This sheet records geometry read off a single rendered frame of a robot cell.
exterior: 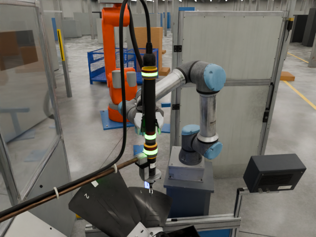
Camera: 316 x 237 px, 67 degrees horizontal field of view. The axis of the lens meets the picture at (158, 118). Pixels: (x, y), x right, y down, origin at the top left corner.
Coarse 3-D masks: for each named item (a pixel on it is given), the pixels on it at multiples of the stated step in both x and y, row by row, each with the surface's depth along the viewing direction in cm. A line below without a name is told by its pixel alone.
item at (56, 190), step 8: (120, 8) 56; (144, 8) 59; (120, 16) 56; (120, 24) 56; (120, 32) 57; (120, 40) 57; (120, 48) 58; (120, 56) 59; (120, 64) 60; (120, 72) 61; (120, 152) 68; (104, 168) 66; (88, 176) 63; (72, 184) 61; (48, 192) 57; (56, 192) 58; (32, 200) 55; (8, 208) 52; (16, 208) 53
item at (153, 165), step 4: (148, 44) 63; (148, 48) 63; (148, 52) 64; (152, 52) 64; (144, 56) 64; (148, 56) 63; (152, 56) 64; (144, 60) 64; (148, 60) 64; (152, 60) 64; (144, 64) 64; (148, 64) 64; (152, 64) 64; (148, 160) 76; (152, 160) 76; (152, 164) 77; (152, 168) 77; (152, 172) 78
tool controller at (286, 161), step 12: (252, 156) 129; (264, 156) 129; (276, 156) 129; (288, 156) 130; (252, 168) 128; (264, 168) 122; (276, 168) 123; (288, 168) 123; (300, 168) 123; (252, 180) 129; (264, 180) 126; (276, 180) 126; (288, 180) 128; (252, 192) 132
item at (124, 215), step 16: (112, 176) 86; (80, 192) 77; (96, 192) 80; (112, 192) 83; (128, 192) 86; (80, 208) 75; (96, 208) 78; (112, 208) 80; (128, 208) 83; (96, 224) 77; (112, 224) 79; (128, 224) 81
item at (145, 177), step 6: (138, 156) 74; (144, 156) 74; (138, 162) 73; (144, 162) 74; (144, 168) 75; (156, 168) 83; (144, 174) 76; (156, 174) 79; (144, 180) 78; (150, 180) 77; (156, 180) 78
